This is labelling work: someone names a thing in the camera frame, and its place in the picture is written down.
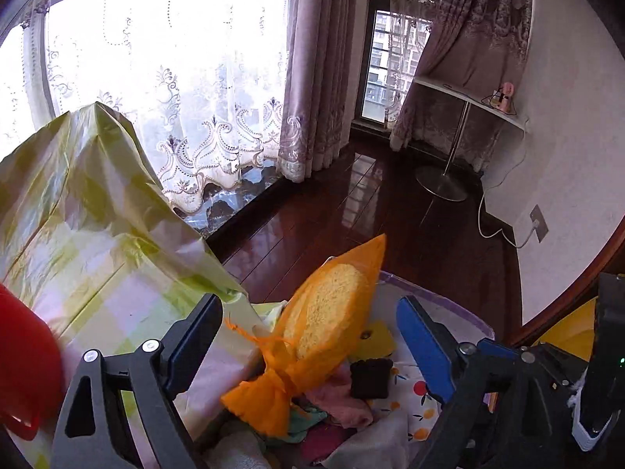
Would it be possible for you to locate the dark brown knitted piece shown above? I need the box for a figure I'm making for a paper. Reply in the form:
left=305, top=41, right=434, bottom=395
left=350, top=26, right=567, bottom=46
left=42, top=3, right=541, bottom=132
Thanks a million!
left=350, top=358, right=393, bottom=401

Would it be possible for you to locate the orange mesh bag with sponge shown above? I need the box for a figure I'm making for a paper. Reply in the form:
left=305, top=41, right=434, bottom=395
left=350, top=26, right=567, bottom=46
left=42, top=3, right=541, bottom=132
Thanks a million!
left=220, top=234, right=387, bottom=437

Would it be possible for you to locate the white storage bin with fruit print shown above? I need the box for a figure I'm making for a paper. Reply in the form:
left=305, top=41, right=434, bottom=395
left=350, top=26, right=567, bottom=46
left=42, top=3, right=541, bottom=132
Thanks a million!
left=204, top=270, right=497, bottom=469

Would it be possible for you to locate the red thermos jug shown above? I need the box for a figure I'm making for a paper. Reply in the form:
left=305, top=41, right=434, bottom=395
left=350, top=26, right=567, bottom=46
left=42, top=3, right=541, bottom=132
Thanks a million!
left=0, top=287, right=64, bottom=440

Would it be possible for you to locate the pink cloth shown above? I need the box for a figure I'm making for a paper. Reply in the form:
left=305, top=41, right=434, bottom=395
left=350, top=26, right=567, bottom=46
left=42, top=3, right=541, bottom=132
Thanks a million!
left=305, top=363, right=373, bottom=429

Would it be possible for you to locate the green knitted cloth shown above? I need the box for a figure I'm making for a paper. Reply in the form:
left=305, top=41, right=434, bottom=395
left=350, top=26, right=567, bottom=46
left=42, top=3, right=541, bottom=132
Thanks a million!
left=280, top=405, right=329, bottom=444

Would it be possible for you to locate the yellow checked plastic tablecloth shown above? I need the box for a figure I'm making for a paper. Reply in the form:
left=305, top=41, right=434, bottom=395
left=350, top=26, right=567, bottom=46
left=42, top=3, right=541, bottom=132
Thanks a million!
left=1, top=103, right=266, bottom=468

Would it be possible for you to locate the pink item on shelf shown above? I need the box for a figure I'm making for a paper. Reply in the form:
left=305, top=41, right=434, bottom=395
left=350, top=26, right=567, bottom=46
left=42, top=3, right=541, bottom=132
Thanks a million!
left=489, top=82, right=515, bottom=115

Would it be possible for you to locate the mauve drape curtain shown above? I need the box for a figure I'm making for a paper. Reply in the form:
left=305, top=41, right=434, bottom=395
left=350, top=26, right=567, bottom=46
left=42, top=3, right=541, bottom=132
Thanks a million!
left=278, top=0, right=356, bottom=183

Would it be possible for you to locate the floral sheer lace curtain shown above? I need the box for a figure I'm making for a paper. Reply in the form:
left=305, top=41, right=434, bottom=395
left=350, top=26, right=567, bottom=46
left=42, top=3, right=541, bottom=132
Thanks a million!
left=1, top=0, right=292, bottom=214

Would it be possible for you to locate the wall power socket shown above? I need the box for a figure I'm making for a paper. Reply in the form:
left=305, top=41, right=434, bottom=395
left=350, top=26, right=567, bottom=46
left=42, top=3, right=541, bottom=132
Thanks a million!
left=530, top=204, right=549, bottom=242

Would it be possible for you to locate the white wall shelf table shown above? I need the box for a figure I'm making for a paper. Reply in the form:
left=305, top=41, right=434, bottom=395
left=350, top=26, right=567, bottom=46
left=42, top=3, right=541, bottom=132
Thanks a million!
left=412, top=75, right=529, bottom=202

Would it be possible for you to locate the white power cable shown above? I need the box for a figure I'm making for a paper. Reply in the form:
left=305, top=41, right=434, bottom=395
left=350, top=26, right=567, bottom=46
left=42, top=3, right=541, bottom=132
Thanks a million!
left=477, top=116, right=541, bottom=250

